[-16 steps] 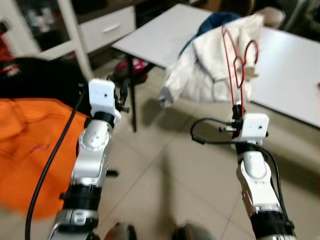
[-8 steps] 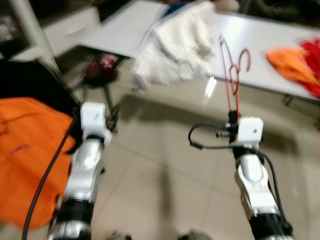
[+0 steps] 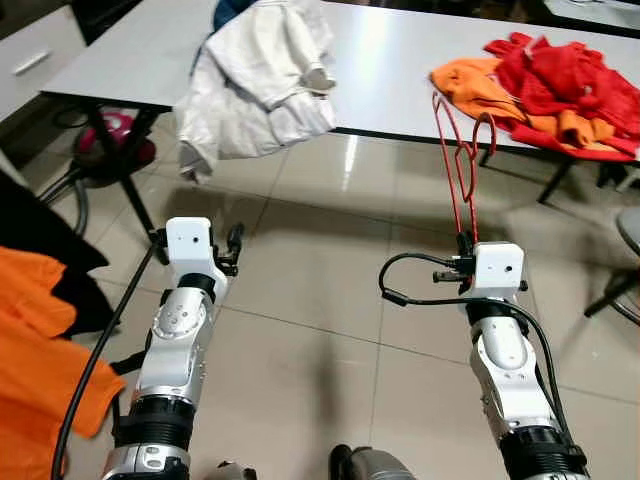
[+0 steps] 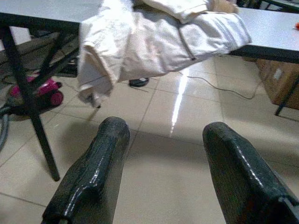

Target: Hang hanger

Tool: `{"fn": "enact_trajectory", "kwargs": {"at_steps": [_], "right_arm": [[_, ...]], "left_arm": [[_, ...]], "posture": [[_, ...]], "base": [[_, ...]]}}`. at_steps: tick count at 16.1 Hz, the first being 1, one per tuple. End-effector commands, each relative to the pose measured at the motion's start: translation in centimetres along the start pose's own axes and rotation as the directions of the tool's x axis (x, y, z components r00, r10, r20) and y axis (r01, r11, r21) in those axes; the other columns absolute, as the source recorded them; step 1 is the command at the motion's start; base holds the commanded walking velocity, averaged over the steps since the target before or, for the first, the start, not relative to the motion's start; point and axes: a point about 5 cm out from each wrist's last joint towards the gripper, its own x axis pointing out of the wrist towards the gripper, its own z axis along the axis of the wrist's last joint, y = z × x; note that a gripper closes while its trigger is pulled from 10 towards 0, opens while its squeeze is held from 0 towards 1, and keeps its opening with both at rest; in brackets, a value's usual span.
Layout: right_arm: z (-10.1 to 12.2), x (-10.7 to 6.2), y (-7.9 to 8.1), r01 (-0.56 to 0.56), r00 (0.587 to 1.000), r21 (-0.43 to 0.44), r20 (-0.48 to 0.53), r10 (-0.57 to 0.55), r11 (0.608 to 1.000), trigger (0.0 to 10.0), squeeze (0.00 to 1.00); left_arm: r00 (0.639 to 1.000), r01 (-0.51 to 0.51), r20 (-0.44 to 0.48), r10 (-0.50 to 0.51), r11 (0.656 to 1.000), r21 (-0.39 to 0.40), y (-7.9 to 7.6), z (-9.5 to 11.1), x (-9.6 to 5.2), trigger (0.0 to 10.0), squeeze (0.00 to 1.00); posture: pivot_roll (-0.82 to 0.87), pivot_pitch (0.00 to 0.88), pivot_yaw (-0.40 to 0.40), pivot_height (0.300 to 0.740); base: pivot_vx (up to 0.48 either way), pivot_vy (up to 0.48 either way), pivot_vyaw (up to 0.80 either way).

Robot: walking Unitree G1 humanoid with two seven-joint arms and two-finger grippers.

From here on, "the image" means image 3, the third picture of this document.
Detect red clothes hanger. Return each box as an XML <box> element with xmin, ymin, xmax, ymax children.
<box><xmin>432</xmin><ymin>90</ymin><xmax>499</xmax><ymax>246</ymax></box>

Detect white jeans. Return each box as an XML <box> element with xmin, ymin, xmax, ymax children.
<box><xmin>175</xmin><ymin>0</ymin><xmax>338</xmax><ymax>183</ymax></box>

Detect red polo shirt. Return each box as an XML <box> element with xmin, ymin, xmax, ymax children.
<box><xmin>485</xmin><ymin>32</ymin><xmax>640</xmax><ymax>141</ymax></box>

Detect pink and black vacuum cleaner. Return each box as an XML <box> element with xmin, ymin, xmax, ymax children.
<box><xmin>72</xmin><ymin>110</ymin><xmax>158</xmax><ymax>186</ymax></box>

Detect grey office chair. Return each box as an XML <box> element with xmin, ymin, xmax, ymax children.
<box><xmin>585</xmin><ymin>205</ymin><xmax>640</xmax><ymax>331</ymax></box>

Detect orange polo shirt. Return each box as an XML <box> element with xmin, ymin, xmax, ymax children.
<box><xmin>430</xmin><ymin>57</ymin><xmax>626</xmax><ymax>161</ymax></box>
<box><xmin>0</xmin><ymin>245</ymin><xmax>126</xmax><ymax>480</ymax></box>

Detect black shirt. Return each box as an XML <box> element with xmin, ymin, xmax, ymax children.
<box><xmin>0</xmin><ymin>170</ymin><xmax>111</xmax><ymax>336</ymax></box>

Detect grey robot right leg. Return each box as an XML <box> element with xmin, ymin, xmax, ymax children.
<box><xmin>330</xmin><ymin>445</ymin><xmax>416</xmax><ymax>480</ymax></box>

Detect white table with black legs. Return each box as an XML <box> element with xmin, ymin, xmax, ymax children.
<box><xmin>40</xmin><ymin>0</ymin><xmax>640</xmax><ymax>216</ymax></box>
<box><xmin>545</xmin><ymin>0</ymin><xmax>640</xmax><ymax>31</ymax></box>

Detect white drawer cabinet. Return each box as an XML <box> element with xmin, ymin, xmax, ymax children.
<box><xmin>0</xmin><ymin>5</ymin><xmax>91</xmax><ymax>121</ymax></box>

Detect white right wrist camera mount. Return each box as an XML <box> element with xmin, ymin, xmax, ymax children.
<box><xmin>470</xmin><ymin>242</ymin><xmax>526</xmax><ymax>306</ymax></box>

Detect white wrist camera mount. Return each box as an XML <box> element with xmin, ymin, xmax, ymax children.
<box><xmin>470</xmin><ymin>242</ymin><xmax>526</xmax><ymax>306</ymax></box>
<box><xmin>165</xmin><ymin>217</ymin><xmax>229</xmax><ymax>301</ymax></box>

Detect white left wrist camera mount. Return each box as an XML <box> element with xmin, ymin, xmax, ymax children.
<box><xmin>165</xmin><ymin>217</ymin><xmax>229</xmax><ymax>301</ymax></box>

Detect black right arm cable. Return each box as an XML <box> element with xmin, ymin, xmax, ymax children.
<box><xmin>378</xmin><ymin>252</ymin><xmax>576</xmax><ymax>441</ymax></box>

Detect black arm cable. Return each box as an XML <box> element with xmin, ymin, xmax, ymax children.
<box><xmin>378</xmin><ymin>252</ymin><xmax>576</xmax><ymax>441</ymax></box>
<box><xmin>50</xmin><ymin>235</ymin><xmax>171</xmax><ymax>480</ymax></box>

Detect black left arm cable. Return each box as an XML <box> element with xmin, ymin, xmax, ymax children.
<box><xmin>50</xmin><ymin>235</ymin><xmax>171</xmax><ymax>480</ymax></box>

